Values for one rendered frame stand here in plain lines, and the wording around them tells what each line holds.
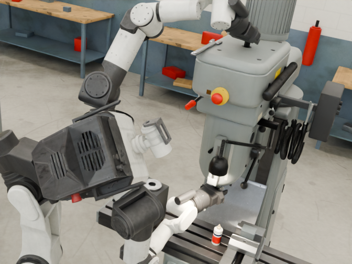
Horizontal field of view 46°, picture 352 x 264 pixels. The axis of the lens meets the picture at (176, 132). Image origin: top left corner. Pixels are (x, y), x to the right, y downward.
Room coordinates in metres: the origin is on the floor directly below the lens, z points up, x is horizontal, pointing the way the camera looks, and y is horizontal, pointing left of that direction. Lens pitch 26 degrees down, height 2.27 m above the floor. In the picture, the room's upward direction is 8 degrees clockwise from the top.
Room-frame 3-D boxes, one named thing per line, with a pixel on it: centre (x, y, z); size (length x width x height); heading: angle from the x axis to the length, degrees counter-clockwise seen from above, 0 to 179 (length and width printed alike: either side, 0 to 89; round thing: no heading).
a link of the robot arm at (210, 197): (1.49, -0.16, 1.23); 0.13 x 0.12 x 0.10; 49
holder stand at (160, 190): (1.68, 0.12, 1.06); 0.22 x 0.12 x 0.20; 61
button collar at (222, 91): (1.34, -0.13, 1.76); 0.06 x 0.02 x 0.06; 68
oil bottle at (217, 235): (1.54, -0.25, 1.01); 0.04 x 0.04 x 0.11
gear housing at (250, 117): (1.60, -0.24, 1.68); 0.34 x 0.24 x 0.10; 158
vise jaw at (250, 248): (1.44, -0.36, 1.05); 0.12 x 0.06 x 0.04; 69
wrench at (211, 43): (1.45, -0.07, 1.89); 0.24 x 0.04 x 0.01; 159
